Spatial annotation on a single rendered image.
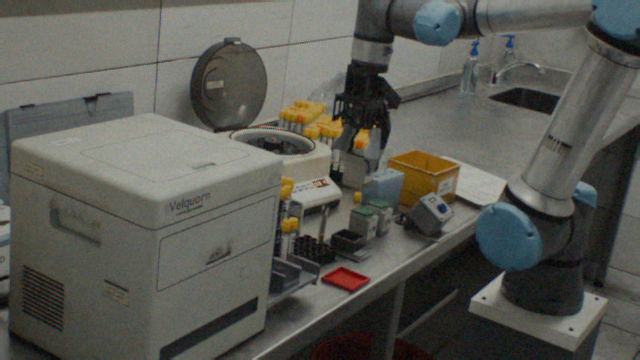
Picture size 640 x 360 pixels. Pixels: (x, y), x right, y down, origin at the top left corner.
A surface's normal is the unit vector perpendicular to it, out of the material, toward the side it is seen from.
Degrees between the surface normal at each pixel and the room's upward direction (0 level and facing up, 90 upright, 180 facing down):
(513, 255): 97
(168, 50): 90
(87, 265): 90
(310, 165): 90
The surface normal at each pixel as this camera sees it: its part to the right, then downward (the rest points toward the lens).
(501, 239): -0.69, 0.28
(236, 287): 0.84, 0.28
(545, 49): -0.53, 0.21
